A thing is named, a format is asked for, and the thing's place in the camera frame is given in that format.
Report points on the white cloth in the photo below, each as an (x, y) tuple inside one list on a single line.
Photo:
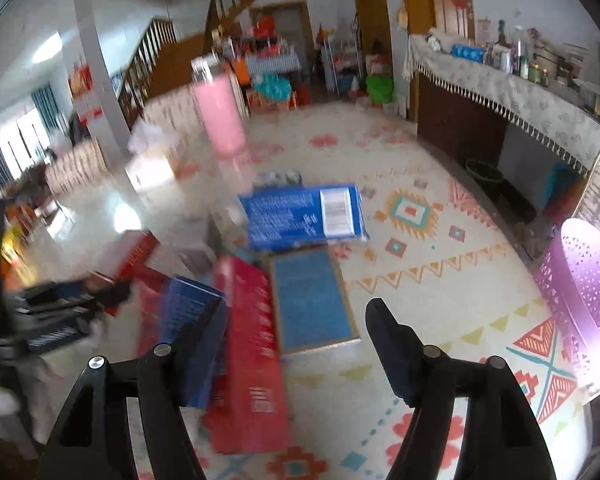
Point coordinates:
[(5, 410)]

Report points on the red and white carton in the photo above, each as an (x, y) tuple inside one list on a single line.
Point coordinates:
[(140, 270)]

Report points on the wooden door with red decoration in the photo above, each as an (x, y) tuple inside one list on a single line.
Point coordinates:
[(450, 0)]

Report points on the orange and blue box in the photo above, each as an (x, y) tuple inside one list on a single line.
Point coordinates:
[(565, 192)]

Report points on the pink tumbler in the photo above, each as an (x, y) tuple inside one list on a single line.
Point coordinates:
[(220, 110)]

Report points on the white tissue box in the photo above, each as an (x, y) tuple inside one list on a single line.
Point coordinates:
[(152, 160)]

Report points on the wooden staircase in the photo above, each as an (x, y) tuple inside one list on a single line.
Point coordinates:
[(170, 45)]

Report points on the light blue toy car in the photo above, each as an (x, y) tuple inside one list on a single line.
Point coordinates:
[(310, 300)]

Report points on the blue tissue pack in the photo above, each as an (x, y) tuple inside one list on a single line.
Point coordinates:
[(467, 52)]

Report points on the blue box with white label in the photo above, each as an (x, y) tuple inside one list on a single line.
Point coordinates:
[(290, 220)]

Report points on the green bin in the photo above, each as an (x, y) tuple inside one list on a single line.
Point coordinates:
[(380, 89)]

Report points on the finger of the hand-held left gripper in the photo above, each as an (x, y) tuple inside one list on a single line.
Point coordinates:
[(60, 335), (55, 297)]

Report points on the long red carton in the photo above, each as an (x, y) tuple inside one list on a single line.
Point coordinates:
[(252, 340)]

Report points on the row of bottles and jars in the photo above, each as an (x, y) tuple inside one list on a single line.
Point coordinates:
[(525, 60)]

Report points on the fringed sideboard cloth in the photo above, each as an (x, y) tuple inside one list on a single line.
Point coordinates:
[(530, 100)]

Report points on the dark wooden sideboard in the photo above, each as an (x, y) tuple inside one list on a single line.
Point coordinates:
[(455, 120)]

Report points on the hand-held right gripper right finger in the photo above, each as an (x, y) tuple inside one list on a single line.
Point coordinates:
[(395, 360)]

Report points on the cluttered table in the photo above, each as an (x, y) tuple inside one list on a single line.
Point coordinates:
[(270, 67)]

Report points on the dark blue carton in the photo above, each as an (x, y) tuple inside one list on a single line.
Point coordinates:
[(190, 290)]

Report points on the purple perforated basket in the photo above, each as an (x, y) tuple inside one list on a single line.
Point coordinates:
[(580, 285)]

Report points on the patterned tablecloth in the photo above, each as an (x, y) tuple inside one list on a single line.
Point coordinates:
[(430, 280)]

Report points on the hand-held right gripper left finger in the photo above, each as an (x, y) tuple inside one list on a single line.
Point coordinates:
[(200, 360)]

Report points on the dark basin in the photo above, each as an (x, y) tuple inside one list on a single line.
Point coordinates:
[(484, 172)]

